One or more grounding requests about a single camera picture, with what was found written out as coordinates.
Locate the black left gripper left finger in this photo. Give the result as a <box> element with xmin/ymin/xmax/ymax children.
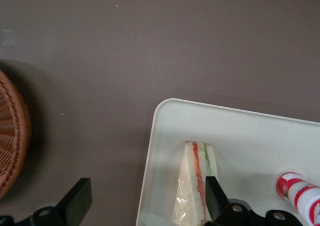
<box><xmin>14</xmin><ymin>177</ymin><xmax>93</xmax><ymax>226</ymax></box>

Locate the round brown wicker basket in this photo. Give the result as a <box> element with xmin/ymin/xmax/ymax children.
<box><xmin>0</xmin><ymin>69</ymin><xmax>32</xmax><ymax>199</ymax></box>

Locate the triangle sandwich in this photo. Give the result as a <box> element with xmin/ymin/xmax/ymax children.
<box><xmin>172</xmin><ymin>140</ymin><xmax>219</xmax><ymax>226</ymax></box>

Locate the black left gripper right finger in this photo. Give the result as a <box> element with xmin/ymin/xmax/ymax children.
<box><xmin>204</xmin><ymin>176</ymin><xmax>254</xmax><ymax>226</ymax></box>

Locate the beige plastic tray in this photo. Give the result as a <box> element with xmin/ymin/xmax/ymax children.
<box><xmin>135</xmin><ymin>98</ymin><xmax>320</xmax><ymax>226</ymax></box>

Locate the small red white yogurt bottle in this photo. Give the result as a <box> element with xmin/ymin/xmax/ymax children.
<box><xmin>275</xmin><ymin>171</ymin><xmax>320</xmax><ymax>226</ymax></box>

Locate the brown table cover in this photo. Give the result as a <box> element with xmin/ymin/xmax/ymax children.
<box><xmin>0</xmin><ymin>0</ymin><xmax>320</xmax><ymax>226</ymax></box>

